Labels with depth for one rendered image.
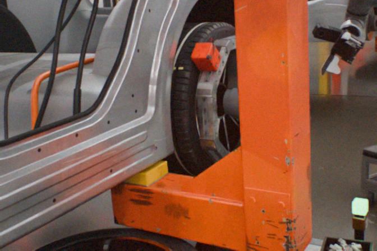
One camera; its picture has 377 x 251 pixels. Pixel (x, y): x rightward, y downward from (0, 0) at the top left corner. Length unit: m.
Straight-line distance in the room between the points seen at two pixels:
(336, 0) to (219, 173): 3.11
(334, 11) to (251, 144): 3.13
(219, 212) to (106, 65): 0.71
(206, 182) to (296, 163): 0.31
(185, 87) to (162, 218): 0.49
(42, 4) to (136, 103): 2.18
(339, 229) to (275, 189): 1.49
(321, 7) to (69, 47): 2.04
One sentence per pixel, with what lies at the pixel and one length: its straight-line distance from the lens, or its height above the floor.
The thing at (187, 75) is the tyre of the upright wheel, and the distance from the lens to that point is 1.98.
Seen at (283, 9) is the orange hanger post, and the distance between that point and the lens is 1.46.
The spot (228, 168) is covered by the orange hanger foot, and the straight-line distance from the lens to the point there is 1.66.
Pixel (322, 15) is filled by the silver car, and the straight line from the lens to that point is 4.58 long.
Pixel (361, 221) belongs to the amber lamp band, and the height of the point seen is 0.60.
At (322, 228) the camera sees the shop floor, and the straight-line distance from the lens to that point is 3.06.
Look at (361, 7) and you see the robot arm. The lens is 1.95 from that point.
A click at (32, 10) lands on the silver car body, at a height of 1.23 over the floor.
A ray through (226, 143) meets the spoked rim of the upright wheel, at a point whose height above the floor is 0.65.
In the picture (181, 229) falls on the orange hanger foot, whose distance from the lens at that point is 1.81.
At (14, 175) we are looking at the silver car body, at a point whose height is 0.91.
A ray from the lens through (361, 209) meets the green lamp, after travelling 1.74.
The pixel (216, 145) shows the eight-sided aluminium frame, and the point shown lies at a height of 0.74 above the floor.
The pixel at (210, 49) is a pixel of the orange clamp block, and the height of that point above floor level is 1.11.
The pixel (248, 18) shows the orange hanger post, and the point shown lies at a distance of 1.50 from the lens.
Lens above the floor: 1.35
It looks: 13 degrees down
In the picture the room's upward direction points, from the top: 4 degrees counter-clockwise
